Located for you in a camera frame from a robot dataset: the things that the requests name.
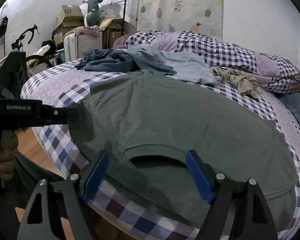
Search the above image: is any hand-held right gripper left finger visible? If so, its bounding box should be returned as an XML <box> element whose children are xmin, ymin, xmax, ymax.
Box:
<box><xmin>17</xmin><ymin>150</ymin><xmax>110</xmax><ymax>240</ymax></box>

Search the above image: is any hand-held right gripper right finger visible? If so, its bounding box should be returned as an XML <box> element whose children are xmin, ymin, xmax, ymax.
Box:
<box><xmin>185</xmin><ymin>150</ymin><xmax>282</xmax><ymax>240</ymax></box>

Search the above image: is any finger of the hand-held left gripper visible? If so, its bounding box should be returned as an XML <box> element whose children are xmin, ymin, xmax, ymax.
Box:
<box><xmin>41</xmin><ymin>102</ymin><xmax>80</xmax><ymax>126</ymax></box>

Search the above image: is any olive green t-shirt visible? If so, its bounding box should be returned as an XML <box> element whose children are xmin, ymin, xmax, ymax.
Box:
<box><xmin>67</xmin><ymin>70</ymin><xmax>300</xmax><ymax>232</ymax></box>

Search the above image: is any black clothes rack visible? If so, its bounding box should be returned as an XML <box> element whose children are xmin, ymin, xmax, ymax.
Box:
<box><xmin>99</xmin><ymin>0</ymin><xmax>133</xmax><ymax>51</ymax></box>

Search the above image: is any person's left hand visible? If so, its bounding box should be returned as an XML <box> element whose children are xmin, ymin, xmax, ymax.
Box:
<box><xmin>0</xmin><ymin>132</ymin><xmax>18</xmax><ymax>181</ymax></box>

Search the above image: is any checked bedsheet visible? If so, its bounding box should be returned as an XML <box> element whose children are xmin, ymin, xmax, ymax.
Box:
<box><xmin>20</xmin><ymin>57</ymin><xmax>300</xmax><ymax>240</ymax></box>

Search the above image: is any black bicycle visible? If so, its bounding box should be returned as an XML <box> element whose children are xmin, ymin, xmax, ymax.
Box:
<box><xmin>11</xmin><ymin>24</ymin><xmax>63</xmax><ymax>71</ymax></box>

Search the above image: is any teal blue garment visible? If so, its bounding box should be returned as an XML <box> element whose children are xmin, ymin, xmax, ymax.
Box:
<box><xmin>74</xmin><ymin>48</ymin><xmax>178</xmax><ymax>77</ymax></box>

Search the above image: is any white striped suitcase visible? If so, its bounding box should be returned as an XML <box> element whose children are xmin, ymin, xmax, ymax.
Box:
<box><xmin>63</xmin><ymin>30</ymin><xmax>103</xmax><ymax>62</ymax></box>

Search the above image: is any pink floral cloth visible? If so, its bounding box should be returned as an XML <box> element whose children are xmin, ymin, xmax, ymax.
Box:
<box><xmin>69</xmin><ymin>26</ymin><xmax>103</xmax><ymax>37</ymax></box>

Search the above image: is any dark hanging bag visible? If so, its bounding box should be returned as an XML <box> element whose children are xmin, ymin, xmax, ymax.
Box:
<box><xmin>0</xmin><ymin>16</ymin><xmax>10</xmax><ymax>37</ymax></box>

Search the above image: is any cardboard box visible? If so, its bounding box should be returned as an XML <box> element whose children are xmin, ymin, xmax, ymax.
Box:
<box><xmin>55</xmin><ymin>4</ymin><xmax>85</xmax><ymax>30</ymax></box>

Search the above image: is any beige garment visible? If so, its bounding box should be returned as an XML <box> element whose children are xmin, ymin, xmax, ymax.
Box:
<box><xmin>211</xmin><ymin>66</ymin><xmax>260</xmax><ymax>99</ymax></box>

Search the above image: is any green plush toy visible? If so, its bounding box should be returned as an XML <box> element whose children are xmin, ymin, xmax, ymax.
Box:
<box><xmin>81</xmin><ymin>0</ymin><xmax>103</xmax><ymax>28</ymax></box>

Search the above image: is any light grey garment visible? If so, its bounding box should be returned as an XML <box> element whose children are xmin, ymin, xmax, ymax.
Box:
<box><xmin>116</xmin><ymin>44</ymin><xmax>218</xmax><ymax>86</ymax></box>

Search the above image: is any blue plush pillow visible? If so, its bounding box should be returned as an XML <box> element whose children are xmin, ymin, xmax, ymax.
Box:
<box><xmin>277</xmin><ymin>92</ymin><xmax>300</xmax><ymax>153</ymax></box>

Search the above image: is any checked dotted quilt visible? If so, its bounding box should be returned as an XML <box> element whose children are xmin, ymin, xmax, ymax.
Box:
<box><xmin>112</xmin><ymin>30</ymin><xmax>300</xmax><ymax>96</ymax></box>

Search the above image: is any pineapple print wall cloth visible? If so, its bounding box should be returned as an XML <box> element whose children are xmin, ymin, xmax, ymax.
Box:
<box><xmin>129</xmin><ymin>0</ymin><xmax>225</xmax><ymax>41</ymax></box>

